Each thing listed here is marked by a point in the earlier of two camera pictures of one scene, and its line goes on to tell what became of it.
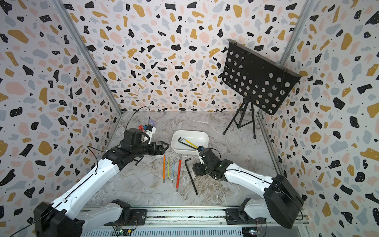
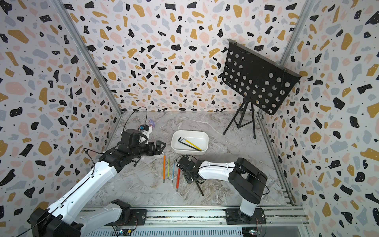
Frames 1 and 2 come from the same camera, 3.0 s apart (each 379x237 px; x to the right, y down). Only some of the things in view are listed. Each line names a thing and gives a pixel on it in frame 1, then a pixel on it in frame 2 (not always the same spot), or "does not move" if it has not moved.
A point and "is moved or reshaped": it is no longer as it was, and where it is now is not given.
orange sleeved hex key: (164, 169) does not move
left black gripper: (160, 150) does not move
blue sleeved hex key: (173, 170) does not move
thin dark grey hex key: (187, 144) does not move
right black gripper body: (201, 169) to (187, 177)
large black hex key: (190, 176) is moved or reshaped
